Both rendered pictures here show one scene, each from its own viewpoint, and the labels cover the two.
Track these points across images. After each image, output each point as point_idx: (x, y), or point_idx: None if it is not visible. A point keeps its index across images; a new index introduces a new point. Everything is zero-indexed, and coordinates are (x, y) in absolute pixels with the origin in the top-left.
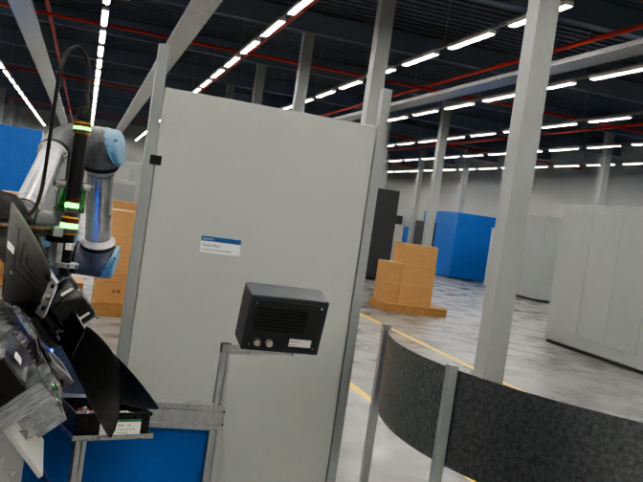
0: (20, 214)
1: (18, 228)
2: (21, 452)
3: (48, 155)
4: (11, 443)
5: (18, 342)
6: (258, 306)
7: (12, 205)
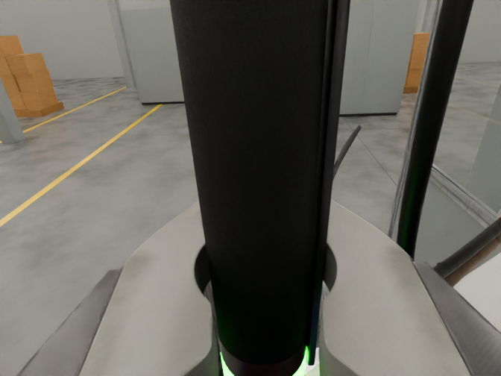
0: (345, 148)
1: (338, 160)
2: None
3: (440, 21)
4: None
5: (317, 340)
6: None
7: (356, 128)
